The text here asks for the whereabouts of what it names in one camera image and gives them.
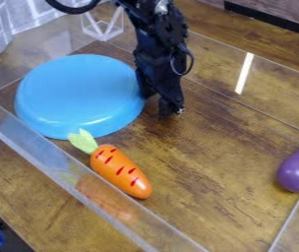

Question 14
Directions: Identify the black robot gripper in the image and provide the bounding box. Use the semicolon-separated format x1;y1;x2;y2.
133;46;186;118

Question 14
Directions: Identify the blue upturned bowl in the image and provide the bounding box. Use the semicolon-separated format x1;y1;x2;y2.
14;54;144;140

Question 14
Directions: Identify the orange toy carrot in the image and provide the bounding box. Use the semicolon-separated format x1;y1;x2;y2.
67;129;152;199

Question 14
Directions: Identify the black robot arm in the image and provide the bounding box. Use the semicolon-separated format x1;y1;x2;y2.
114;0;193;117

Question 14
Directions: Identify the white curtain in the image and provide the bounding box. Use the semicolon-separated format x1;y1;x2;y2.
0;0;62;53

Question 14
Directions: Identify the clear acrylic enclosure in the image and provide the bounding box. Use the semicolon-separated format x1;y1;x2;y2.
0;0;299;252

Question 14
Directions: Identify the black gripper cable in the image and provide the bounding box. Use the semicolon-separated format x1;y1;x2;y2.
168;42;196;77

